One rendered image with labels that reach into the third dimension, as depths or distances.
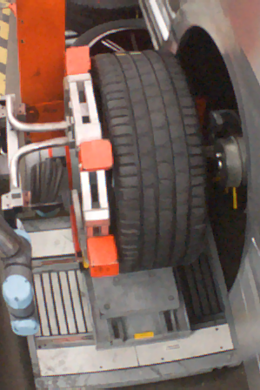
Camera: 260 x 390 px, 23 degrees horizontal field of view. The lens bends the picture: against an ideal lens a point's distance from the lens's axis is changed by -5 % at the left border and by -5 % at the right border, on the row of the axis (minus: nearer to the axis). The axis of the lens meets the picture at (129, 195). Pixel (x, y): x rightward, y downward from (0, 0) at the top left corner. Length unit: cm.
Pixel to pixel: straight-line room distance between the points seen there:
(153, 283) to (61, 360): 48
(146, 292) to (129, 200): 83
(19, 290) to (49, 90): 89
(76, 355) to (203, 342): 50
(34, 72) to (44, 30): 20
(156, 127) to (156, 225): 25
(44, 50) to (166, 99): 56
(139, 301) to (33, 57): 97
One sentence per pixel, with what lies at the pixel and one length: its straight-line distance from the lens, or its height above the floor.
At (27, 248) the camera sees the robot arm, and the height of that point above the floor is 98.
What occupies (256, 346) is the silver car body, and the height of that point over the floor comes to 91.
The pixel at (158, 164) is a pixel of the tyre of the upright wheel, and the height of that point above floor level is 109.
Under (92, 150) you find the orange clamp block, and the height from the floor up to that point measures 115.
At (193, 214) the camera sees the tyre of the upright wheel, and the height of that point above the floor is 98.
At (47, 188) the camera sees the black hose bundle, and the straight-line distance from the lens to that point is 171.
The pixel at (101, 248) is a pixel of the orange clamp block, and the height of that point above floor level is 88.
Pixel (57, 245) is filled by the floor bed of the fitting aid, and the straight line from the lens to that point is 271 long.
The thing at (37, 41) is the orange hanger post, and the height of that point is 105.
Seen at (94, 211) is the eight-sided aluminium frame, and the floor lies 98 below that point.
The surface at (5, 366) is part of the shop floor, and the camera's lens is 257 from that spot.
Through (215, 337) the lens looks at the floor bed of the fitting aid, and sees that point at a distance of 255.
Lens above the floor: 239
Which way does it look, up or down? 54 degrees down
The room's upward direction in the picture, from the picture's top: 4 degrees clockwise
